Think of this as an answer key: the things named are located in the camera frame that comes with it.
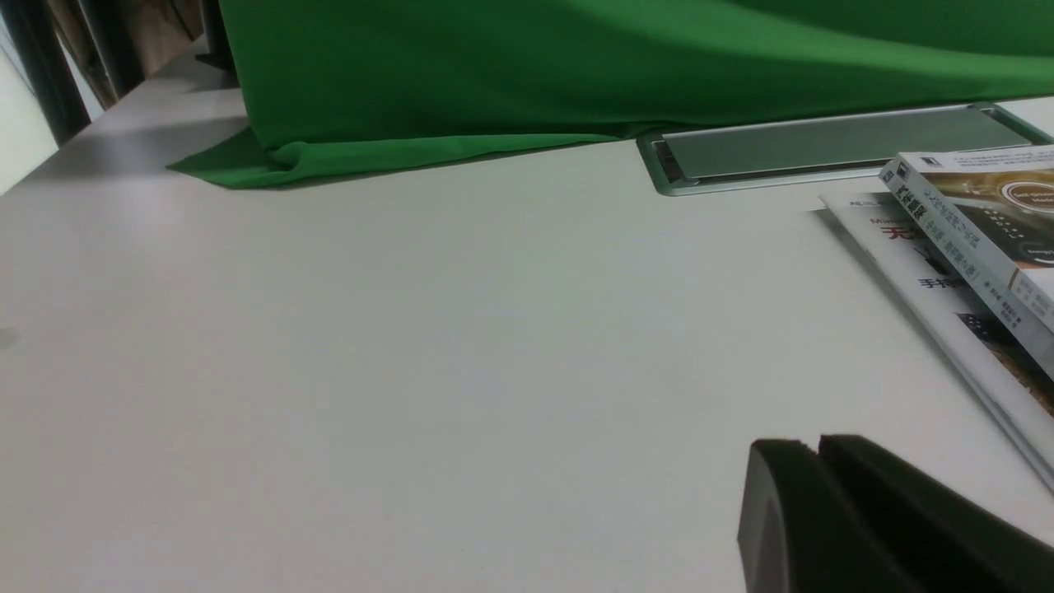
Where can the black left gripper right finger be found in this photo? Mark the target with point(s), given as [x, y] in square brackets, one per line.
[944, 541]

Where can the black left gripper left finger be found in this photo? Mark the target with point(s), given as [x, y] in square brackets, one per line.
[798, 532]

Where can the thin white bottom book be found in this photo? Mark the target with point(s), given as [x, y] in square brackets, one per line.
[1015, 390]

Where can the white self-driving textbook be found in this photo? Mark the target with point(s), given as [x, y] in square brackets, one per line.
[990, 213]

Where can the green backdrop cloth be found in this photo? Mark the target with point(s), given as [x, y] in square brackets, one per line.
[340, 88]

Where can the silver desk cable hatch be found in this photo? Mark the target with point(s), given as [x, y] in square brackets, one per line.
[815, 150]

